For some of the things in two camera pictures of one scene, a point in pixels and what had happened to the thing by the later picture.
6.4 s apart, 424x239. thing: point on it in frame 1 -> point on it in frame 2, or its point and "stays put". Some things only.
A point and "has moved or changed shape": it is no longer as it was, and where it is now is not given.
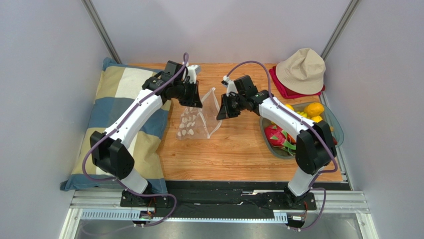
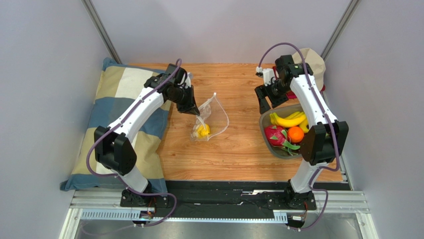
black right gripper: [229, 105] -> [273, 91]
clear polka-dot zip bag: [196, 123] has moved or changed shape
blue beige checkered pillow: [118, 85] stays put
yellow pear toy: [289, 107] -> [203, 131]
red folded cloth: [286, 93] stays put
